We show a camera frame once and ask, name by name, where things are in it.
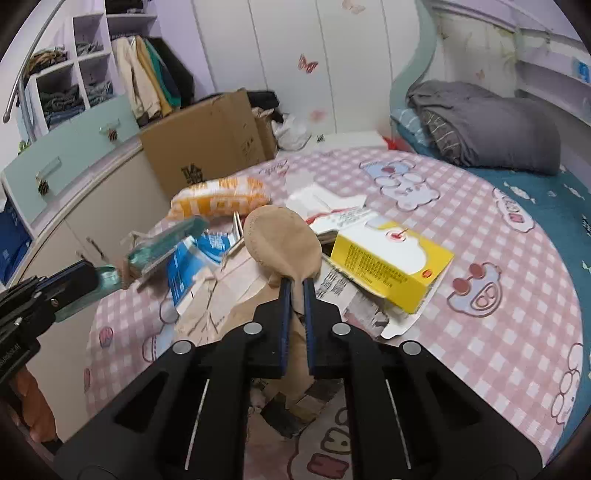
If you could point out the brown cardboard box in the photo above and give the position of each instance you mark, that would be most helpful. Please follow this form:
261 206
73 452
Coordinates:
198 138

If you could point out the clear teal plastic bottle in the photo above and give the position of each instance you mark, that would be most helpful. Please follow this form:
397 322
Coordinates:
161 249

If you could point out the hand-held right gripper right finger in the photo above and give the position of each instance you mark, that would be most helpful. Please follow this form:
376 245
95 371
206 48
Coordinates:
308 318

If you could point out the brown paper sheet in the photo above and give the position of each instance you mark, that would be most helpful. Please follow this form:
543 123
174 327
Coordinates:
231 295

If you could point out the blue snack packet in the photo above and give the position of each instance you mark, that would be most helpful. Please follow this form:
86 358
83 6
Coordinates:
184 272

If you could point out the folded dark clothes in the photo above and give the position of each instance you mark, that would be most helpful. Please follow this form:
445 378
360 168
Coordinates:
62 104

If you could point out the mint green drawer unit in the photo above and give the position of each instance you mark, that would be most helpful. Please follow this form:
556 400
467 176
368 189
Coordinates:
78 147

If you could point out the pink butterfly sticker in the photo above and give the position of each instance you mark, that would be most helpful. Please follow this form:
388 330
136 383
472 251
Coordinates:
307 63

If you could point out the black bag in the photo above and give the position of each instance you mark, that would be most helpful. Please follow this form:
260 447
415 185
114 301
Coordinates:
265 99

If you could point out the white plastic bag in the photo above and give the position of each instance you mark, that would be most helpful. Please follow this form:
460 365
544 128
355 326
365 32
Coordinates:
291 134

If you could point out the red and white platform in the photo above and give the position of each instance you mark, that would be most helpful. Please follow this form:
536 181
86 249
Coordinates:
351 138

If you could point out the grey blanket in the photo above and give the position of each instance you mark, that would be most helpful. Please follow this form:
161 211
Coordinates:
498 129

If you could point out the pale butterfly sticker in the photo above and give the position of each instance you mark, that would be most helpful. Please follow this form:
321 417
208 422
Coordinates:
353 5

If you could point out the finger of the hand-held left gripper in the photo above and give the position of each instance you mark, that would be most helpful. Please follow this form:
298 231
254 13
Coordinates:
74 286

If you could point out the white flattened carton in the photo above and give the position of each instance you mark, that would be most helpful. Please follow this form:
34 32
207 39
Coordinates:
323 198

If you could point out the blue box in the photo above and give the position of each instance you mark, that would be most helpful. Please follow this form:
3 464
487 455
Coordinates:
14 240

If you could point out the mint and white headboard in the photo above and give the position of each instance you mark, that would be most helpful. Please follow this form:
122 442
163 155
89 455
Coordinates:
466 46

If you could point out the hanging clothes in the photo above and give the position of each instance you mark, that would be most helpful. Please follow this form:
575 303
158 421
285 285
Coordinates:
143 78

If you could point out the white cabinet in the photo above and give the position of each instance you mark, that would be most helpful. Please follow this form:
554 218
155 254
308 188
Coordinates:
115 198

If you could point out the beige sock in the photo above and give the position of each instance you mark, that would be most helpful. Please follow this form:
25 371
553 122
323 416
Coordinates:
281 240

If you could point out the blue striped pillow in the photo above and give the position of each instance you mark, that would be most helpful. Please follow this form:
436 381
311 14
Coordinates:
411 127

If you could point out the orange snack bag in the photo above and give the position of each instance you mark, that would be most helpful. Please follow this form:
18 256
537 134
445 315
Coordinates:
217 194

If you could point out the pink checked bedsheet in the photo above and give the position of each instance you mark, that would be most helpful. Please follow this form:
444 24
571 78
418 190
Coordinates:
461 332

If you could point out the dark checked paper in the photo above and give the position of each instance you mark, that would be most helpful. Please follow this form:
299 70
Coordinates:
286 415

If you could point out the metal rail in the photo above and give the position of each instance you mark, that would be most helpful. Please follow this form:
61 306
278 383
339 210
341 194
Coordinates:
16 87

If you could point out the yellow cardboard carton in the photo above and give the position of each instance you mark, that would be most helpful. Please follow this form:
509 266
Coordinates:
388 272

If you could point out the teal bedsheet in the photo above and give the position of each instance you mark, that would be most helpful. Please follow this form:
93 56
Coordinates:
554 207

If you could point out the newspaper sheet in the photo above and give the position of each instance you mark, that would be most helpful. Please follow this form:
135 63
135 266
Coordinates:
360 309

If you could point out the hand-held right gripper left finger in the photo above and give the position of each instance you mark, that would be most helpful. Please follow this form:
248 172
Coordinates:
286 314

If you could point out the white shelf unit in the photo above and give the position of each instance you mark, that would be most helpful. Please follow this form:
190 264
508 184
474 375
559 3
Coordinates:
90 27

